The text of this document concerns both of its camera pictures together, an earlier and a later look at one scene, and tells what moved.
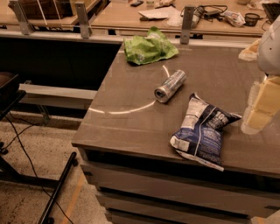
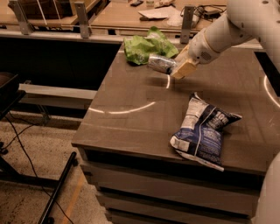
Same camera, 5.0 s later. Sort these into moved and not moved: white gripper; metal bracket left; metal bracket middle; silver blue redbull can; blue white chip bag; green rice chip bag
Moved: white gripper; silver blue redbull can
Not moved: blue white chip bag; metal bracket middle; green rice chip bag; metal bracket left
